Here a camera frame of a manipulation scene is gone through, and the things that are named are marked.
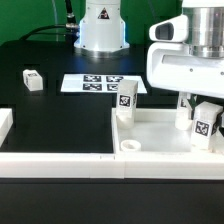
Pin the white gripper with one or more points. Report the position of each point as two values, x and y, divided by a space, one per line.
187 55

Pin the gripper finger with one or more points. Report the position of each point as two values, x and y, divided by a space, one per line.
220 123

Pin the white square table top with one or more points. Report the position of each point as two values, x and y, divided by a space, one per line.
154 131

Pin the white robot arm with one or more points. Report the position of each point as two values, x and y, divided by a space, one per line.
102 30

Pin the white fiducial marker sheet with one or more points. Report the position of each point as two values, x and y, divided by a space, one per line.
97 83

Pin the white U-shaped obstacle fence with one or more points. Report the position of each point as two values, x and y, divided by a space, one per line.
196 165

